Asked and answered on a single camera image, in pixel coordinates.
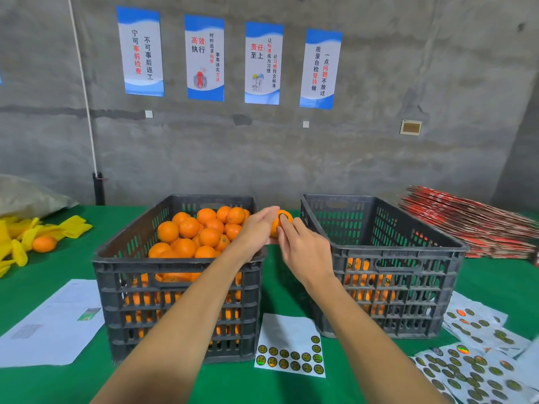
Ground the dark grey plastic crate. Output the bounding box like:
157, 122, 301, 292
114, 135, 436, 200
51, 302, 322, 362
92, 194, 268, 365
300, 194, 470, 339

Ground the grey woven sack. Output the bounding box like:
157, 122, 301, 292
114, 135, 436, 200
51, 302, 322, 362
0, 174, 80, 219

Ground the white printed paper sheet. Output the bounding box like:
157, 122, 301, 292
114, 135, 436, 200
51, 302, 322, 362
0, 279, 105, 369

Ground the heap of labelled oranges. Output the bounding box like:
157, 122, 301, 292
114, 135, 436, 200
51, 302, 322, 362
343, 257, 398, 316

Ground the pile of yellow foam nets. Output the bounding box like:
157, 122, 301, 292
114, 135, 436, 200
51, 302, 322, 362
0, 215, 93, 278

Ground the orange with round sticker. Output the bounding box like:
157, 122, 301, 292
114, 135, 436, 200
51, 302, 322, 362
269, 209, 294, 239

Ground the person's left forearm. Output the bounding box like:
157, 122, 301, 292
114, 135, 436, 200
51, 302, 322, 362
90, 242, 264, 404

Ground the pile of oranges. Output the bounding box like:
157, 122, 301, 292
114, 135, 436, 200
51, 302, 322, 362
125, 205, 252, 345

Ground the blue white wall poster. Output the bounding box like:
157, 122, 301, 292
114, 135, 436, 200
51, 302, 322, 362
244, 21, 284, 105
184, 14, 225, 102
299, 28, 343, 111
116, 6, 165, 97

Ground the person's left hand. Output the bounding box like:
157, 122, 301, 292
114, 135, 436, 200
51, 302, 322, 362
234, 206, 281, 262

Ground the person's right forearm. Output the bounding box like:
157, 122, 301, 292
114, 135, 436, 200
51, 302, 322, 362
301, 269, 449, 404

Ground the white pipe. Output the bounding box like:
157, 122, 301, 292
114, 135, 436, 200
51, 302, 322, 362
67, 0, 101, 176

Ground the loose single orange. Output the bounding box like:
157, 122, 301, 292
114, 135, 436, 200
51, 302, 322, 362
32, 235, 58, 254

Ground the white sheet of round stickers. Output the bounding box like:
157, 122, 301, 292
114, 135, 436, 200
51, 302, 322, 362
409, 344, 539, 404
442, 290, 509, 347
453, 320, 532, 358
254, 313, 326, 378

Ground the person's right hand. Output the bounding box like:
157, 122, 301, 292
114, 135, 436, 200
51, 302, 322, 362
276, 214, 337, 287

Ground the black pipe base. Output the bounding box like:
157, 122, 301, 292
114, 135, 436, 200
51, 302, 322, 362
92, 172, 106, 206

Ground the green table cloth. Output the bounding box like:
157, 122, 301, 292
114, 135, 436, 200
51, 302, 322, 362
0, 204, 539, 404

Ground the stack of red flat cartons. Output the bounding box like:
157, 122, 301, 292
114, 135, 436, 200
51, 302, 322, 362
398, 185, 539, 260

